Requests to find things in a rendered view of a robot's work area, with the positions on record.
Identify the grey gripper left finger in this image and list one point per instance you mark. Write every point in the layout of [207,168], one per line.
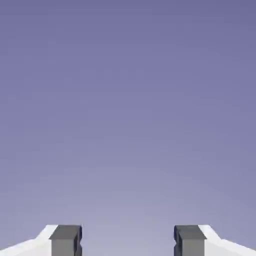
[63,240]

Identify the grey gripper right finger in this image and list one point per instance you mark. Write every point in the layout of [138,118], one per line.
[192,240]

